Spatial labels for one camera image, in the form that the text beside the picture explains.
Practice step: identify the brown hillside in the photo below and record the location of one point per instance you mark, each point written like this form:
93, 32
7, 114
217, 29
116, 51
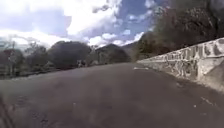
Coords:
128, 50

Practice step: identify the grey asphalt road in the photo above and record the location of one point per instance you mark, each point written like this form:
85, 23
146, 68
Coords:
106, 96

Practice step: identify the row of roadside bushes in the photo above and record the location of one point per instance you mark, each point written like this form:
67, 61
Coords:
66, 55

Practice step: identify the wood of dark trees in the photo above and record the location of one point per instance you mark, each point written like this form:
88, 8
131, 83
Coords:
180, 26

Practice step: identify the grey stone wall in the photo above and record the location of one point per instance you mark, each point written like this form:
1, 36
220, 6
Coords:
190, 61

